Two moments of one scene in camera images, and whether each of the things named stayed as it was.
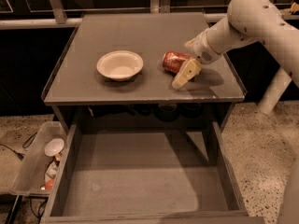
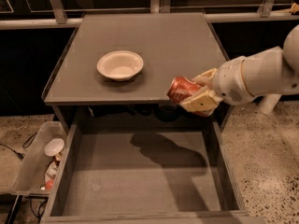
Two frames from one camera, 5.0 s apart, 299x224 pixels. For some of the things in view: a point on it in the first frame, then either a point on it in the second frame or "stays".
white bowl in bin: (54, 147) stays
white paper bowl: (120, 65) stays
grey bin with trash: (39, 172) stays
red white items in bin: (51, 171) stays
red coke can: (174, 62) to (180, 88)
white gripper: (202, 49) to (230, 80)
